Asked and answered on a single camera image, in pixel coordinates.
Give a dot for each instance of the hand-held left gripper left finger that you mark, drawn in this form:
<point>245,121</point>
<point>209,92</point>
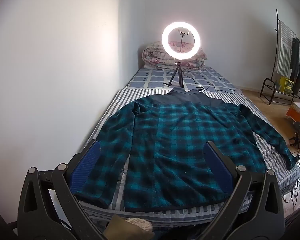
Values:
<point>86,165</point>

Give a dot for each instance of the striped towel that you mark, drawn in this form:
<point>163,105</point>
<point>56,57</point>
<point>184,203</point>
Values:
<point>283,50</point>

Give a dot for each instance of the olive cloth with fleece trim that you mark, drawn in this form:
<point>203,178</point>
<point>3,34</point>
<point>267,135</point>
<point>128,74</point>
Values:
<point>120,226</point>

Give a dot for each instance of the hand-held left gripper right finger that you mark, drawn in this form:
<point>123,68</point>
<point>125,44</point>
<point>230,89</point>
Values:
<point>216,165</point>

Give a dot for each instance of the phone holder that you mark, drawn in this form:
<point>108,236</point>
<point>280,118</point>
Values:
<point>182,32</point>

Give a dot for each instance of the grey striped quilted blanket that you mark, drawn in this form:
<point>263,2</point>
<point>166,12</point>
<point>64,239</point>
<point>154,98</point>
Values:
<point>120,97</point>

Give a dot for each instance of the teal plaid fleece jacket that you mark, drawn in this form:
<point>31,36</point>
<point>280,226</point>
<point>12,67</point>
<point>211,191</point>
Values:
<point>170,135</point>

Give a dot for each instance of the folded floral quilt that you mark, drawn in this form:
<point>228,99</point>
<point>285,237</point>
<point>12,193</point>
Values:
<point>155,57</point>

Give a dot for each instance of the black device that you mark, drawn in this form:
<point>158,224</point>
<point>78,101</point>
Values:
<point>296,140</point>

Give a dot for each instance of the yellow box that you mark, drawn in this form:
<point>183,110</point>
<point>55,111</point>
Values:
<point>286,85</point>

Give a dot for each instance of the blue checked bedsheet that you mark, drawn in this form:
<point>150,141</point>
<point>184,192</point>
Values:
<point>150,77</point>

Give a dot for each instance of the black tripod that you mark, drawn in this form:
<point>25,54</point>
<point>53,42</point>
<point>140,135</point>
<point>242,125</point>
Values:
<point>179,72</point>

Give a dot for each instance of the dark hanging clothes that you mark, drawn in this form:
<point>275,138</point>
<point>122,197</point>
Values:
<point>296,62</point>

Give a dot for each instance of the black clothes rack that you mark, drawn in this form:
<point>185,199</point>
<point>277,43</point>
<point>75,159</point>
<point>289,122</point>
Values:
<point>268,79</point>

